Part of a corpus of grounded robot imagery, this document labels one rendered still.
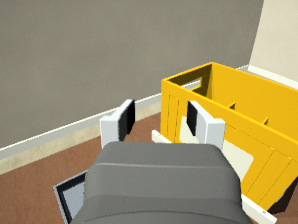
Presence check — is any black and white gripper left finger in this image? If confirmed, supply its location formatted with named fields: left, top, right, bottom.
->
left=100, top=100, right=135, bottom=149

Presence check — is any light grey rectangular tray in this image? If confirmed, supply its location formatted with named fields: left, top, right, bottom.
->
left=53, top=169, right=88, bottom=224

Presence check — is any yellow plastic crate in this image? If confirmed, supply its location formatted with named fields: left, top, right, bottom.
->
left=160, top=62, right=298, bottom=211

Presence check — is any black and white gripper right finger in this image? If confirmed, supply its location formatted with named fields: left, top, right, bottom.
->
left=186, top=101, right=226, bottom=152

